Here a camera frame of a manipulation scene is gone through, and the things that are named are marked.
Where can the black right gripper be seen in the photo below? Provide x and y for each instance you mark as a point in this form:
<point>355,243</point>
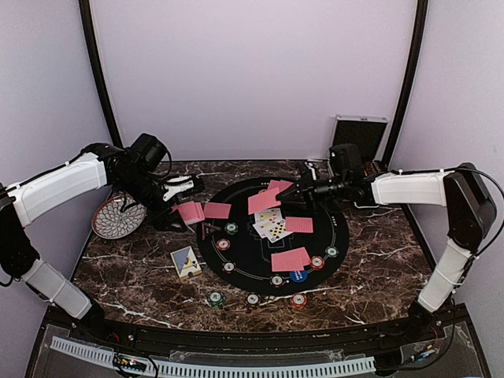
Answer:
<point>305,191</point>

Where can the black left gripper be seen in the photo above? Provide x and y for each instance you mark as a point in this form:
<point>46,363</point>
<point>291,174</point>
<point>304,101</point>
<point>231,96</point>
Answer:
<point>161,222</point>

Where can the dealt card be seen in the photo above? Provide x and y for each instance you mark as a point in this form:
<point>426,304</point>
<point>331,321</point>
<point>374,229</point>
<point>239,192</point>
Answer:
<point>290,261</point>
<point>216,210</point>
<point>282,185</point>

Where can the face down board card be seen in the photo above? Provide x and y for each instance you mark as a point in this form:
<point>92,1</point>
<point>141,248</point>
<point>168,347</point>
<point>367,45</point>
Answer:
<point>299,224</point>
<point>263,201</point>

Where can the red back card deck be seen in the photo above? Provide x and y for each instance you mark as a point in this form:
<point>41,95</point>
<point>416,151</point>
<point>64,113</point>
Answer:
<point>191,212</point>

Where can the green chips mat edge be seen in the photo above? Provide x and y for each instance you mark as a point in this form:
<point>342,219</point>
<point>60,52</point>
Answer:
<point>332,251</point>

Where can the two of hearts card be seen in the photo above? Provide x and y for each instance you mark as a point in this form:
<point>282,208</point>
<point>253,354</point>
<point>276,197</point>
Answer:
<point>268,215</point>

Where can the face up spades card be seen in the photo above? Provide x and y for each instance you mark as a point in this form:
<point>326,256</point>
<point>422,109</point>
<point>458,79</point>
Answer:
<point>277,231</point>

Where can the red 5 chips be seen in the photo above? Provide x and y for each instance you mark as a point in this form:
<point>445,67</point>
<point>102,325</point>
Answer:
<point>317,263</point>
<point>223,244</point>

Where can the green chips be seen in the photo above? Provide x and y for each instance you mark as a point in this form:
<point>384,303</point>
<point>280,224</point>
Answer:
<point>231,228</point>

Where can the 100 chips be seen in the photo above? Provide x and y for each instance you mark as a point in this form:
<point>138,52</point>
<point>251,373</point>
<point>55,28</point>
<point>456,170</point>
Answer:
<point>276,281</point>

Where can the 100 chips mat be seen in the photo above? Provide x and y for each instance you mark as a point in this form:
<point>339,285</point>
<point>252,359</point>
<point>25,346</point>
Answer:
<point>228,267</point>

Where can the red 5 chip stack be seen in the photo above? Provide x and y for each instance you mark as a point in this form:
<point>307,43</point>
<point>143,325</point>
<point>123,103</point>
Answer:
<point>299,301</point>

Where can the green chip stack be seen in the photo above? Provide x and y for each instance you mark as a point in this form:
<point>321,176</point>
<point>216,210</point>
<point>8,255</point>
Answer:
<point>216,299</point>

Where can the black orange 100 chip stack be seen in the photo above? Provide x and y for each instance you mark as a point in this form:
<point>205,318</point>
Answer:
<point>252,300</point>

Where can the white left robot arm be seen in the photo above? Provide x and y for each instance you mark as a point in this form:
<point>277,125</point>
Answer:
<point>23,203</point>

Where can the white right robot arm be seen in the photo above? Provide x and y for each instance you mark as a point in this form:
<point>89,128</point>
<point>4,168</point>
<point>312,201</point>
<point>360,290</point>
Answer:
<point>460,190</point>

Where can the wrapped brown 100 chip roll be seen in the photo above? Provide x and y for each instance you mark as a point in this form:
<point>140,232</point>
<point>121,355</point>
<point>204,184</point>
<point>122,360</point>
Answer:
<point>373,168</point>

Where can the aluminium poker case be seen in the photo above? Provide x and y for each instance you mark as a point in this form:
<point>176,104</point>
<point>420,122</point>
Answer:
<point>365,132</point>

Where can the floral ceramic plate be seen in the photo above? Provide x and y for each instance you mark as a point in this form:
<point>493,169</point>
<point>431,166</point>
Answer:
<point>118,217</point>

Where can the triangular all in marker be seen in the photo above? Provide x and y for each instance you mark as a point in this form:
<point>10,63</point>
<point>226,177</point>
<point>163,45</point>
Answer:
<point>209,229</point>

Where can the yellow card box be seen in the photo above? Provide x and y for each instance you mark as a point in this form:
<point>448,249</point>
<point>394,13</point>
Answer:
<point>186,263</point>

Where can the blue small blind button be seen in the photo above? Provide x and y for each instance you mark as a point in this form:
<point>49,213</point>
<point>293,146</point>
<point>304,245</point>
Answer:
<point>298,276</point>

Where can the round black poker mat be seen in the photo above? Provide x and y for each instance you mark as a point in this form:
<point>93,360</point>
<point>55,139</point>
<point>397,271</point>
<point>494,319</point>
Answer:
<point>252,255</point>

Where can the black frame post right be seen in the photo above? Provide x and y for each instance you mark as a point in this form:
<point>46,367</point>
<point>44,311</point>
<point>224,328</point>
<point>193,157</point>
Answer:
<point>408,80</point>

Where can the black frame post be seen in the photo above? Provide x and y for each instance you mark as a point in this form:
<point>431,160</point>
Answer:
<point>408,80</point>
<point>98,74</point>

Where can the black frame post left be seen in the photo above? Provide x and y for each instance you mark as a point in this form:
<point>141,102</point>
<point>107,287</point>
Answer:
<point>98,74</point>

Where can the black front table rail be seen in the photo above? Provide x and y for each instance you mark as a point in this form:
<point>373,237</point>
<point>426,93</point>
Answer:
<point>273,328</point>

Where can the white cable duct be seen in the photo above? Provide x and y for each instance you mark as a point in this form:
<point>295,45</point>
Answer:
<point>156,367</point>

